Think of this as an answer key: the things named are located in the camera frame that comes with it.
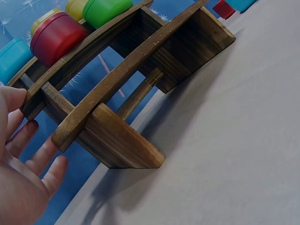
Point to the dark wooden tiered rack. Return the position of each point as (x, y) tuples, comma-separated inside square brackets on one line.
[(131, 77)]

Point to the green round tin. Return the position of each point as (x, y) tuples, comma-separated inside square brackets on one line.
[(105, 11)]

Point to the yellow round tin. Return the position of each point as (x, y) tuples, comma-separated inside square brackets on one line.
[(42, 20), (75, 9)]

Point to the person's left hand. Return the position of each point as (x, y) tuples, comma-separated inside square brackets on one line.
[(16, 182)]

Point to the blue round tin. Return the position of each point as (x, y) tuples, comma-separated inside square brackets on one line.
[(242, 4), (12, 58)]

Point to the red round tin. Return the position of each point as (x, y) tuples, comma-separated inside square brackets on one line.
[(223, 9), (58, 39)]

